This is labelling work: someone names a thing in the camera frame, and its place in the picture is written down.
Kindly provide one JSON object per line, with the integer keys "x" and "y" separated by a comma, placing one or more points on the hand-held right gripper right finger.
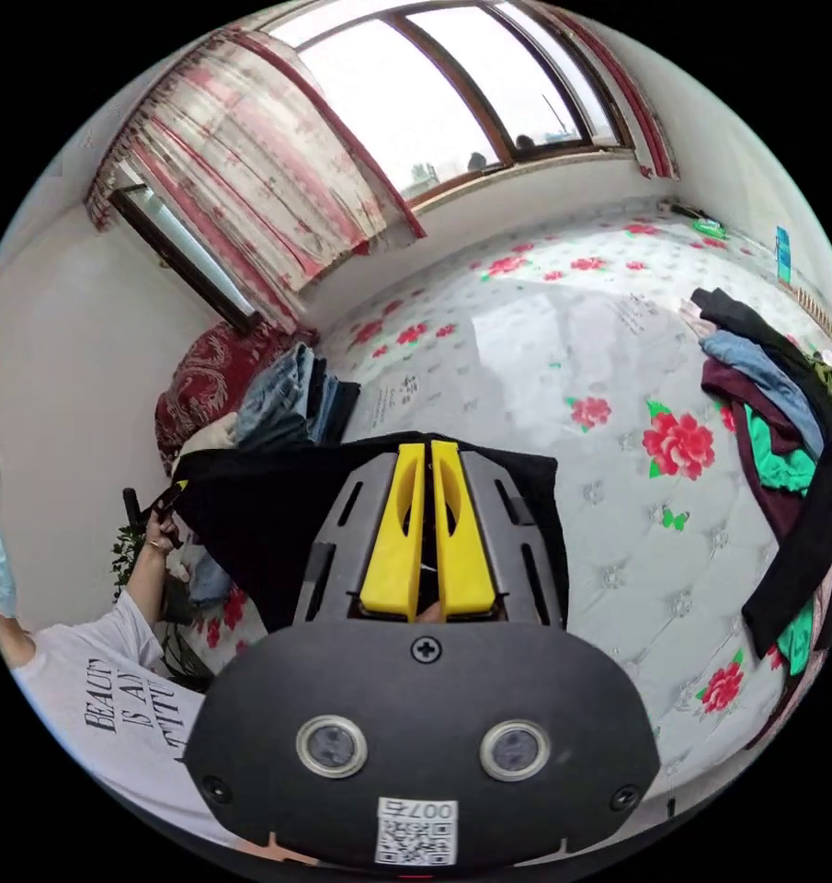
{"x": 465, "y": 552}

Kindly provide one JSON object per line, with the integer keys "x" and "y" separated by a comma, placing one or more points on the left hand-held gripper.
{"x": 164, "y": 516}

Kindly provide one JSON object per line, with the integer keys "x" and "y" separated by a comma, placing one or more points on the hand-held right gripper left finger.
{"x": 391, "y": 552}

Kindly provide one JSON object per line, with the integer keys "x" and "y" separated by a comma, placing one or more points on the black long pants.
{"x": 250, "y": 524}

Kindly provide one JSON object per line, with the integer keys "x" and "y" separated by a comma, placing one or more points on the person's left forearm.
{"x": 143, "y": 583}

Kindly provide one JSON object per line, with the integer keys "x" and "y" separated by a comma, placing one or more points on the person's left hand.
{"x": 158, "y": 539}

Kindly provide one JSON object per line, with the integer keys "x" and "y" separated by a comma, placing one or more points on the light blue garment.
{"x": 209, "y": 583}

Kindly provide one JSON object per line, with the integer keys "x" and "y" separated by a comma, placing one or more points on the red patterned rolled blanket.
{"x": 205, "y": 376}

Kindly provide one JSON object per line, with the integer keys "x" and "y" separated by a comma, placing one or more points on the stack of folded jeans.
{"x": 291, "y": 400}

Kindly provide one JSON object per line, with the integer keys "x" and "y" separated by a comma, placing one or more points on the bed with floral sheet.
{"x": 560, "y": 359}

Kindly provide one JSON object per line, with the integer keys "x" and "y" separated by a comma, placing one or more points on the person's body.
{"x": 91, "y": 704}

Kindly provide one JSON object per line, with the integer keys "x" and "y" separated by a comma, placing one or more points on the red and white floral curtain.
{"x": 250, "y": 172}

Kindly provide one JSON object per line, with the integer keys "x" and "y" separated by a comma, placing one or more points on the pile of clothes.
{"x": 781, "y": 428}

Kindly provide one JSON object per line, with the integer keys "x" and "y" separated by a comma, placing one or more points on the large window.
{"x": 450, "y": 90}

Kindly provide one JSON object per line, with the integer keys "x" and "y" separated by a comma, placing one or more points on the red striped curtain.
{"x": 626, "y": 90}

